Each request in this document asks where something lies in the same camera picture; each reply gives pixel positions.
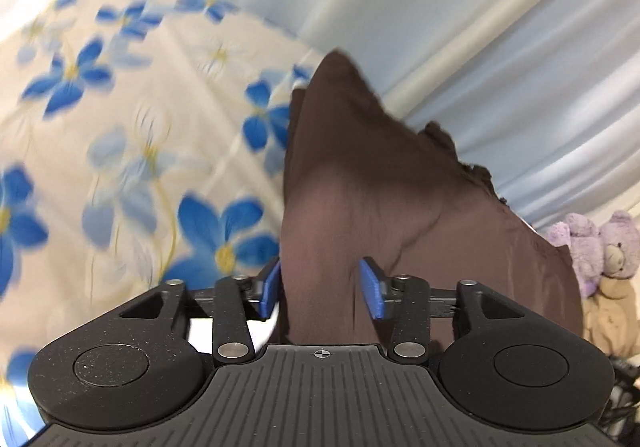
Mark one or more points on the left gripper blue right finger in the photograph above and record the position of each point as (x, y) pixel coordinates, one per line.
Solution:
(376, 289)

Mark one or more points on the blue floral bed sheet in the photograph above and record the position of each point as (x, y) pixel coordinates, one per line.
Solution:
(141, 140)

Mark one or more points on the dark brown garment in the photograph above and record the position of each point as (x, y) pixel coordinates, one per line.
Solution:
(358, 183)

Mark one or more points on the beige plush toy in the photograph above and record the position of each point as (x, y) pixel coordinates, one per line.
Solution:
(611, 320)

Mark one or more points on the purple plush teddy bear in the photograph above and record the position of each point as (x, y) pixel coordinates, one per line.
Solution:
(608, 251)

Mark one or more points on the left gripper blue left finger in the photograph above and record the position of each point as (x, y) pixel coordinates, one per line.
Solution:
(266, 289)

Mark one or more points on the white pleated curtain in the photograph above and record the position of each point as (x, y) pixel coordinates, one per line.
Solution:
(543, 92)

